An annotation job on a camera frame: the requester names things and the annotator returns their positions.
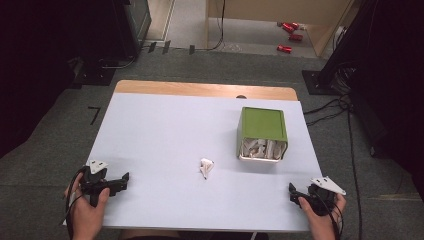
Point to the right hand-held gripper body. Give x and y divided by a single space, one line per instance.
321 201

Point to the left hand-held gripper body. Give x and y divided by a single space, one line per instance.
95 183

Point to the green tin box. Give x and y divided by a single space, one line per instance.
262 124

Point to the white paper piece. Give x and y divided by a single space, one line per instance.
206 166

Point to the person's right hand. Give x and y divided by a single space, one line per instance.
321 228

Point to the person's left hand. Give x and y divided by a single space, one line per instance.
85 220

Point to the white table mat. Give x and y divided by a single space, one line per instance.
160 143

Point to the pile of white folded papers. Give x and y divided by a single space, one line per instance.
261 149

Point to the black stand base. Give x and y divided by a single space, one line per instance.
93 75
315 83

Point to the wooden table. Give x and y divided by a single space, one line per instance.
200 89

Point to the black tape strip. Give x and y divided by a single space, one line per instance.
152 47
191 49
166 47

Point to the red can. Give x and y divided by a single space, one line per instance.
289 27
284 49

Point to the dark cabinet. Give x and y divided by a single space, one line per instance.
133 26

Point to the light wooden shelf unit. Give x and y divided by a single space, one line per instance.
266 10

